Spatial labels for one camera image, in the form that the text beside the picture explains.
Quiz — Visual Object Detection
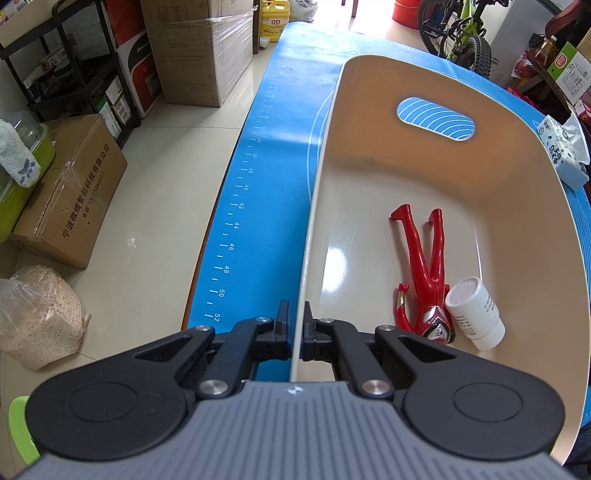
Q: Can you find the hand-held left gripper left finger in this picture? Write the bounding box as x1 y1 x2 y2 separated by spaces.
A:
134 300 293 400

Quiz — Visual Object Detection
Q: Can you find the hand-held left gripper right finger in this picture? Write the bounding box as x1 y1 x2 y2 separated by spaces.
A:
299 300 458 398

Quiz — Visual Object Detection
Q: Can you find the beige plastic storage bin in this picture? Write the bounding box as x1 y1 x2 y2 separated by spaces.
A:
289 54 584 467

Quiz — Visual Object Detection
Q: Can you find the red figure toy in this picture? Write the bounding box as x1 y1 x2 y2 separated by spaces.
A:
390 203 458 345

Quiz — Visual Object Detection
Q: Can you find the blue silicone mat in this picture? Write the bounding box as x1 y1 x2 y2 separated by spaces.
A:
182 21 591 384

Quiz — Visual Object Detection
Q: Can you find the white plastic bottle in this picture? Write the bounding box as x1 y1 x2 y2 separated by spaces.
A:
444 276 506 350

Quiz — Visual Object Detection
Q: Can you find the clear bag of grain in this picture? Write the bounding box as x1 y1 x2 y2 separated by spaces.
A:
0 265 90 371

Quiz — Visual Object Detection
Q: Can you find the printed brown cardboard box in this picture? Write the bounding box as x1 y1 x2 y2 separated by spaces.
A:
9 114 128 270

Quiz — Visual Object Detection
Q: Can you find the large wrapped cardboard box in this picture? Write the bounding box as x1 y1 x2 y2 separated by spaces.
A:
141 0 254 108

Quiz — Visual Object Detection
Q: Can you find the lime green plastic object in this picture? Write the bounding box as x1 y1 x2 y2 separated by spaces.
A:
8 396 42 466

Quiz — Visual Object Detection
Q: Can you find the red black white box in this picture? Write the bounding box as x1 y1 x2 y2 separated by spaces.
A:
104 0 163 118

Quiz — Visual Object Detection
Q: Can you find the green container with clear lid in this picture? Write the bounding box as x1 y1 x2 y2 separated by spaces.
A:
0 111 56 243

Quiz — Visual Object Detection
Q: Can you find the yellow detergent bottle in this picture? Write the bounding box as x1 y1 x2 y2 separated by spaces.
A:
261 0 291 43

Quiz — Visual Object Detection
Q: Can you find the white tissue pack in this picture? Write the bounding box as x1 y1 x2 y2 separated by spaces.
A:
537 111 591 191

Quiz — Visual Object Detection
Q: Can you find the white patterned towel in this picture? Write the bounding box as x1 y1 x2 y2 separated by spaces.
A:
0 119 41 188

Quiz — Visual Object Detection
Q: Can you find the small white plastic bag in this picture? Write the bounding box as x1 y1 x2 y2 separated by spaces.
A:
291 0 319 21

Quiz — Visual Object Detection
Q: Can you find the green black bicycle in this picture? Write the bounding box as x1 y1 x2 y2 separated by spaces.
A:
418 0 492 84

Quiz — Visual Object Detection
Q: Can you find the red plastic bucket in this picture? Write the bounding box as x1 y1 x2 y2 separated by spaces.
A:
392 0 432 26

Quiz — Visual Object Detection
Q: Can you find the dark wooden side table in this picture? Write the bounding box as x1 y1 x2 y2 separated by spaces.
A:
526 51 578 125

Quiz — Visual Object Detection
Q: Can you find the black metal rack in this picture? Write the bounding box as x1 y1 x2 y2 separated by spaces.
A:
0 14 141 148

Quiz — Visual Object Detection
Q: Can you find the white chest freezer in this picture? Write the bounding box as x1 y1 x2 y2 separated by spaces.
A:
485 0 561 88

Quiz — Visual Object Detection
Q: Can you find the amber drink bottle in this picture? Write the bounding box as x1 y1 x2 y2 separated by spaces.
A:
533 34 559 70

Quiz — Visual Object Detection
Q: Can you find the green white carton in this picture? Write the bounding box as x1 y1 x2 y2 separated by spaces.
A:
554 41 591 109

